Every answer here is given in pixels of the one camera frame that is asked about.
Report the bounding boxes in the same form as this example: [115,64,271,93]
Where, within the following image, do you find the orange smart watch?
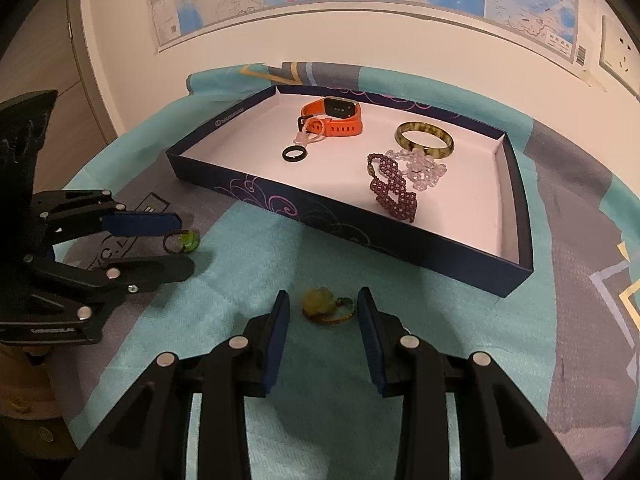
[299,96,363,139]

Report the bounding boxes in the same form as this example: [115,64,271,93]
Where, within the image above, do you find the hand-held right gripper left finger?
[60,290,291,480]

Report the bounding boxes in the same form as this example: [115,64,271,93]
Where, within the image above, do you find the yellow-green stone pendant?
[301,287,360,326]

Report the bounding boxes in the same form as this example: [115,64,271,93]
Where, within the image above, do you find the purple beaded bracelet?
[366,152,418,222]

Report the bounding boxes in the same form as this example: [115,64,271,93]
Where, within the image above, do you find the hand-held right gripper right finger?
[356,286,586,480]

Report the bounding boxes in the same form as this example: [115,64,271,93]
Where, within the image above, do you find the dark blue shallow cardboard box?
[166,84,532,298]

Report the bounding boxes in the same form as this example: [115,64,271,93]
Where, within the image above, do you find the white wall socket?
[598,15,640,96]

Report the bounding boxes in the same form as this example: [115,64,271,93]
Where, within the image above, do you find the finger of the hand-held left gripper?
[25,255,195,322]
[30,189,184,246]

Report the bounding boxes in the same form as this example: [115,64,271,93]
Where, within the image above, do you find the clear crystal bead bracelet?
[387,149,448,192]

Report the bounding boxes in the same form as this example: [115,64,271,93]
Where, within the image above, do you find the beige cabinet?
[0,0,118,201]

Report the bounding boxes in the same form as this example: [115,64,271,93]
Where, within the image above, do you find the green stone ring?
[162,229,201,254]

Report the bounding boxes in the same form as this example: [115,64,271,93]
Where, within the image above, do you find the teal and grey printed tablecloth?
[65,62,640,480]

